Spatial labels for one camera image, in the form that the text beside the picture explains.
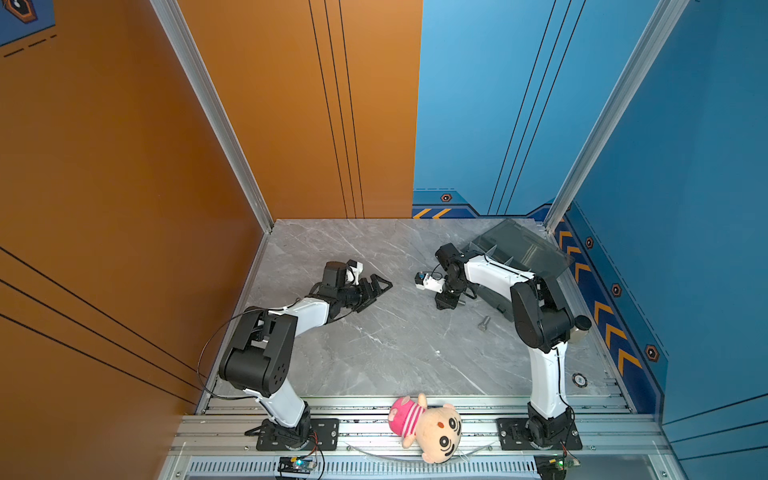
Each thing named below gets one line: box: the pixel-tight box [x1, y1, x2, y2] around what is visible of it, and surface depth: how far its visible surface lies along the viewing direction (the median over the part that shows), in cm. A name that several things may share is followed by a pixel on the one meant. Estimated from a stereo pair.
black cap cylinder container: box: [573, 315, 592, 336], surface depth 84 cm
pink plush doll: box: [388, 393, 462, 464], surface depth 70 cm
